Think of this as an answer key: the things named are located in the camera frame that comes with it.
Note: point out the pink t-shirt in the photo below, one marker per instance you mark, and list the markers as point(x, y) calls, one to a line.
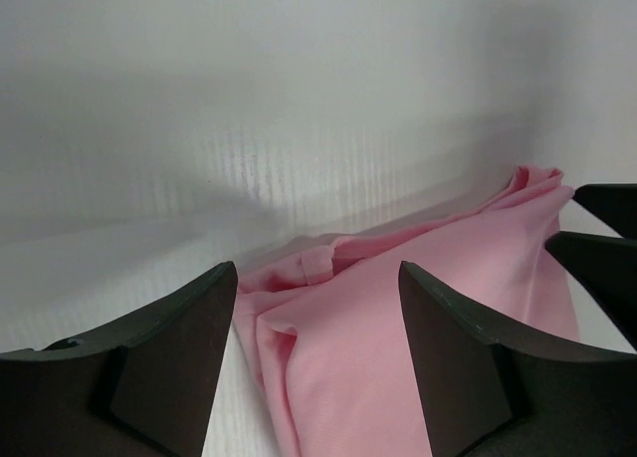
point(322, 329)

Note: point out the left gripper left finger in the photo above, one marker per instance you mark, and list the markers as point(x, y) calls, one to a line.
point(141, 385)

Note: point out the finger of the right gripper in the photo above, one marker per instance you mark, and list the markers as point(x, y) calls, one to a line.
point(606, 268)
point(613, 204)

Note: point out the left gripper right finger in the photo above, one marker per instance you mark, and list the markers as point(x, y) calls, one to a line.
point(490, 385)

